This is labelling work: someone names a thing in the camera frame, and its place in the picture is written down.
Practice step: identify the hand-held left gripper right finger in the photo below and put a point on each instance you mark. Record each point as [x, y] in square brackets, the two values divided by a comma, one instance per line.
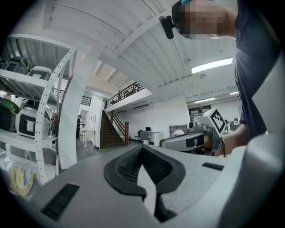
[191, 184]

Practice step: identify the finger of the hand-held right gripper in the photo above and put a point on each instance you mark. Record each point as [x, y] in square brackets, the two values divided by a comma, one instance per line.
[176, 142]

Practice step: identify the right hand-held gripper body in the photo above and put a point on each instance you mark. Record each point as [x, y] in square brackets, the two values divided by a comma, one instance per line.
[211, 120]

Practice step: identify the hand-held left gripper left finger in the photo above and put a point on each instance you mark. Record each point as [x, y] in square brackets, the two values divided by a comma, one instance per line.
[89, 191]

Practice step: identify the person's right forearm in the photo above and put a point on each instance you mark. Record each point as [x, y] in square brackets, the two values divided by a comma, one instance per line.
[234, 138]

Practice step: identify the person's right hand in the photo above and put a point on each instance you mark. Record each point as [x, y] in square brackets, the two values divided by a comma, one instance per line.
[209, 142]

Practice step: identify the grey open cabinet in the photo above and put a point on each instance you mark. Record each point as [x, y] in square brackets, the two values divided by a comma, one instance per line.
[178, 129]

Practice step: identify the long ceiling light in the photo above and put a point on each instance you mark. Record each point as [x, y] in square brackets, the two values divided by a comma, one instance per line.
[204, 100]
[211, 65]

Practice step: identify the grey office chair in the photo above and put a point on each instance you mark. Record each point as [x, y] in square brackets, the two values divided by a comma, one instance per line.
[144, 135]

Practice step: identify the small white table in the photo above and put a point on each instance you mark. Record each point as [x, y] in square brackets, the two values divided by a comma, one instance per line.
[88, 134]

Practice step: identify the brown wooden staircase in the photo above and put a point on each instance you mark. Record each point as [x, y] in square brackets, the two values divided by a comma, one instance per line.
[110, 133]

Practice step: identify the person's navy shirt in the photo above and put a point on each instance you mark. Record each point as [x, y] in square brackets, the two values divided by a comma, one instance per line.
[253, 66]

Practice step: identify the black mezzanine railing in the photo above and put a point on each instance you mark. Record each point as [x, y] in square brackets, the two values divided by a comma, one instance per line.
[124, 93]

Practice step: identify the white pillar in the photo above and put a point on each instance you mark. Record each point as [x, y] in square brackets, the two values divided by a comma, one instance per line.
[71, 115]

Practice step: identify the white and black appliance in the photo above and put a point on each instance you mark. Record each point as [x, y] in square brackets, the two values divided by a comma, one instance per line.
[30, 124]
[41, 72]

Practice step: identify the white metal shelf rack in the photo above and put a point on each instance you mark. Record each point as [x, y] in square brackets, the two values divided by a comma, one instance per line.
[44, 111]

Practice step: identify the dark green appliance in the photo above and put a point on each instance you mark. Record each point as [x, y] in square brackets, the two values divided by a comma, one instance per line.
[17, 64]
[7, 113]

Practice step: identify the black head-worn camera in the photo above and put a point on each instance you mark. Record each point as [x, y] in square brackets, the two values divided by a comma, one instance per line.
[167, 25]

